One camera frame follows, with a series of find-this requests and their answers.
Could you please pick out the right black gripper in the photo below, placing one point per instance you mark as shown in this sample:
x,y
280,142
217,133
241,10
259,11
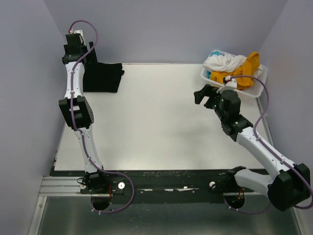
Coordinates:
x,y
206,91

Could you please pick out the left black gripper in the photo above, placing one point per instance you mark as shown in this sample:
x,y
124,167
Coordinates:
x,y
90,58

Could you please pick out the black t-shirt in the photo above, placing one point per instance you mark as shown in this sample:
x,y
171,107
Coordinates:
x,y
102,78

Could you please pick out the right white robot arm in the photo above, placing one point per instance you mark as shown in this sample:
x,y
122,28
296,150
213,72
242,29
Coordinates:
x,y
286,183

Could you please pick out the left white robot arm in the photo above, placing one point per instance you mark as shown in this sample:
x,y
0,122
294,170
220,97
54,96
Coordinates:
x,y
78,114

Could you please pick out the teal t-shirt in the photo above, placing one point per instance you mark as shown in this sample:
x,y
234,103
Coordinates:
x,y
215,52

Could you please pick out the white t-shirt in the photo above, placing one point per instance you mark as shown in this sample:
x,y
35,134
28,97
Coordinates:
x,y
223,62

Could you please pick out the yellow t-shirt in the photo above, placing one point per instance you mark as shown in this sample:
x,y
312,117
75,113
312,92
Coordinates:
x,y
249,68

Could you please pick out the white plastic laundry basket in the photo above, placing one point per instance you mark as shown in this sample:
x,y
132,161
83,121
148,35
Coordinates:
x,y
259,78

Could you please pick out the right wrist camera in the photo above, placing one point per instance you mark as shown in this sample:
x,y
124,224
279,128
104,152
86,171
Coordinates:
x,y
230,84

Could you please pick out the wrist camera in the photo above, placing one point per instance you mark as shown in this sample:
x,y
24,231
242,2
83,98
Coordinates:
x,y
230,84
80,32

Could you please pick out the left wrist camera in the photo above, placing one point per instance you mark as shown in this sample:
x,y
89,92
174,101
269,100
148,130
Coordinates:
x,y
80,32

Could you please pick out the black mounting base plate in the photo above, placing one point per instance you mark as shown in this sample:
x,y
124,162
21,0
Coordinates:
x,y
159,186

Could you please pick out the aluminium extrusion rail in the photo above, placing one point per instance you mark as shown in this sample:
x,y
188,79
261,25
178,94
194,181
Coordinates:
x,y
59,186

